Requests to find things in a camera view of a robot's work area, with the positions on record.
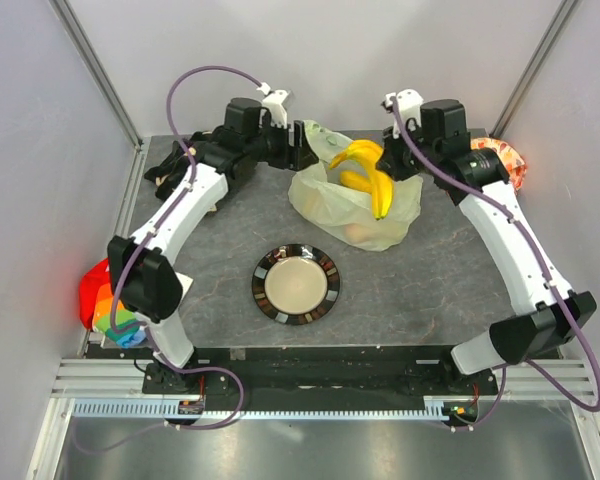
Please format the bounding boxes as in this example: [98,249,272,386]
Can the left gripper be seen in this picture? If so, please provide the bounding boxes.
[244,115,317,172]

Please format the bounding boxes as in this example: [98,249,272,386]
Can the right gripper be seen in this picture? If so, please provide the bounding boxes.
[377,120,439,183]

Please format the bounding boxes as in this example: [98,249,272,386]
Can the pale green plastic bag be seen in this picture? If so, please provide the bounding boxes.
[288,120,423,252]

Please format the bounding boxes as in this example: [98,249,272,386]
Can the yellow fake banana bunch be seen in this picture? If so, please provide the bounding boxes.
[328,139,394,220]

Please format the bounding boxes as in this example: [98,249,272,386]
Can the wrinkled yellow fake fruit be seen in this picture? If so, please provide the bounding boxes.
[339,170,372,194]

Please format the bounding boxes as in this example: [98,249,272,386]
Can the black rimmed ceramic plate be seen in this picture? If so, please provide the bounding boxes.
[251,243,341,326]

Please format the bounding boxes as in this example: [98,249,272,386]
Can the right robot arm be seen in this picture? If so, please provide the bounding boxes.
[378,89,597,394]

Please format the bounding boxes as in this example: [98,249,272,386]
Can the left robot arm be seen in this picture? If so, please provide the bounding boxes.
[107,90,318,393]

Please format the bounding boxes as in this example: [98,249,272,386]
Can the orange fake fruit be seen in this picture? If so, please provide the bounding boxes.
[344,223,373,247]

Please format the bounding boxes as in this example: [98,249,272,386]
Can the orange floral cloth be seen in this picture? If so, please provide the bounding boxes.
[471,137,527,193]

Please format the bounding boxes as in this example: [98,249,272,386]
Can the black floral patterned cloth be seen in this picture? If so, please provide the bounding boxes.
[143,131,212,202]

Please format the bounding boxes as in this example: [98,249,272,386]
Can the rainbow striped cloth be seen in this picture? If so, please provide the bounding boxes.
[78,259,146,348]

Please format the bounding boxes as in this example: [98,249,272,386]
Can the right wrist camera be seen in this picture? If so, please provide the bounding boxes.
[382,89,424,138]

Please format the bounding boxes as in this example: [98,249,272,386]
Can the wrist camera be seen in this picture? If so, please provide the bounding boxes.
[257,82,294,128]
[382,89,424,138]

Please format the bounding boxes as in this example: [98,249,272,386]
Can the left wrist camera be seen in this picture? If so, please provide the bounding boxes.
[257,82,294,128]

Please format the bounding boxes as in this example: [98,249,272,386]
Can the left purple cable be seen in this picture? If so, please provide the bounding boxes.
[72,64,269,454]

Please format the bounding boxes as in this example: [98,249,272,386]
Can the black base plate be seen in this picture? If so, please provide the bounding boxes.
[143,345,497,397]

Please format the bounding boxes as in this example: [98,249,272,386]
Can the grey slotted cable duct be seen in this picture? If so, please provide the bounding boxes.
[73,398,466,421]

